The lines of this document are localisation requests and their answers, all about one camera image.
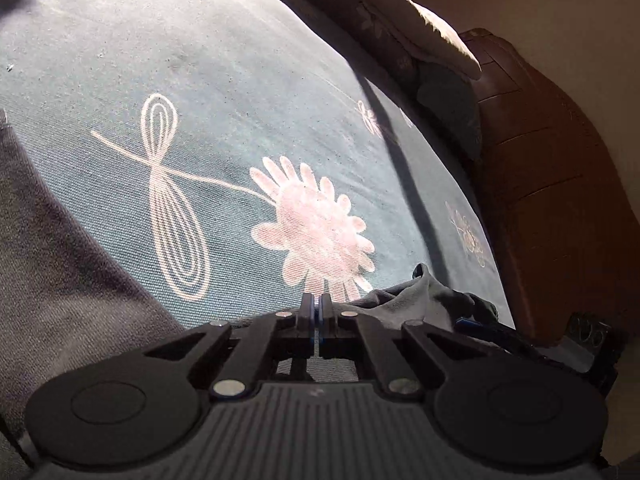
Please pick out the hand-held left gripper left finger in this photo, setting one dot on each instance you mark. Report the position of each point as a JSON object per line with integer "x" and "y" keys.
{"x": 307, "y": 320}

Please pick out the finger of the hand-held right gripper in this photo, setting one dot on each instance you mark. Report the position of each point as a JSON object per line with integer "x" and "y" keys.
{"x": 472, "y": 324}

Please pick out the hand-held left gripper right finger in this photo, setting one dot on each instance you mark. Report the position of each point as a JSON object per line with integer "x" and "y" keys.
{"x": 325, "y": 320}

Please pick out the dark grey pants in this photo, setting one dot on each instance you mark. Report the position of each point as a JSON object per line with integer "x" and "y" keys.
{"x": 65, "y": 260}

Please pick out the wooden headboard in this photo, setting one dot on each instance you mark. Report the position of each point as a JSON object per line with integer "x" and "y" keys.
{"x": 550, "y": 185}

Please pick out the teal printed pillow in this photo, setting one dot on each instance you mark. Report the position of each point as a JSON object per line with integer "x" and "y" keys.
{"x": 450, "y": 105}

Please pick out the folded floral quilt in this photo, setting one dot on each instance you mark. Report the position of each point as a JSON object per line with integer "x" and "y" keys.
{"x": 390, "y": 15}

